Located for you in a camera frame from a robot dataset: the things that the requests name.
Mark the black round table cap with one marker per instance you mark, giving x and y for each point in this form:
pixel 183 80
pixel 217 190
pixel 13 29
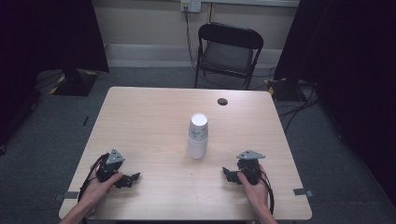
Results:
pixel 222 101

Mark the black folding chair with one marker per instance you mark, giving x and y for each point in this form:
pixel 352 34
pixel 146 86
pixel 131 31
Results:
pixel 229 53

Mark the dark curtain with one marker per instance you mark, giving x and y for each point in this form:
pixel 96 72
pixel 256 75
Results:
pixel 46 37
pixel 351 77

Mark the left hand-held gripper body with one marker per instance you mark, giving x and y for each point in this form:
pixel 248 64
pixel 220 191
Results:
pixel 109 166

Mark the grey tape strip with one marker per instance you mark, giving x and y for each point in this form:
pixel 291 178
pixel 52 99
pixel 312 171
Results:
pixel 303 192
pixel 67 195

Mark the person's right hand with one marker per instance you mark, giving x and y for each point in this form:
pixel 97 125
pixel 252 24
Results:
pixel 257 193

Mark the white paper cup grey print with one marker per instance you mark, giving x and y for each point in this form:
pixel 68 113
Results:
pixel 199 124

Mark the person's left hand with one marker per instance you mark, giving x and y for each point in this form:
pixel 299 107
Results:
pixel 96 191

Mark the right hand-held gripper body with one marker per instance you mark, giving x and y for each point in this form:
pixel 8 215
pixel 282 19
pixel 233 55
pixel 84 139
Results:
pixel 250 166

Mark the white wall socket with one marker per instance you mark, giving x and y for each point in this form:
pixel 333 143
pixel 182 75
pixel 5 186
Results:
pixel 190 5

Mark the plain white paper cup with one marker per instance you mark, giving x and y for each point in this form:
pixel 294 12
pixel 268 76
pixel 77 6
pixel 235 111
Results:
pixel 197 151

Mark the black stand base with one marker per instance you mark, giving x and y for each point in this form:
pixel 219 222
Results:
pixel 285 88
pixel 74 82

